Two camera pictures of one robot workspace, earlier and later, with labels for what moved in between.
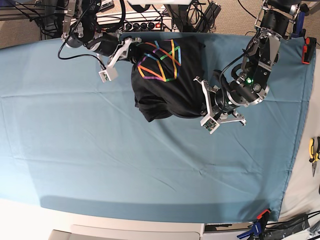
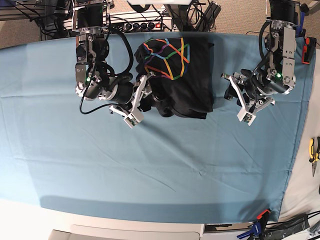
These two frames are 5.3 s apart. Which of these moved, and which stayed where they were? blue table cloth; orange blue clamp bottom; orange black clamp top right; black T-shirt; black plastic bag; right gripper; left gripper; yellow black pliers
Moved: left gripper; right gripper; black T-shirt
Stayed: blue table cloth; yellow black pliers; black plastic bag; orange black clamp top right; orange blue clamp bottom
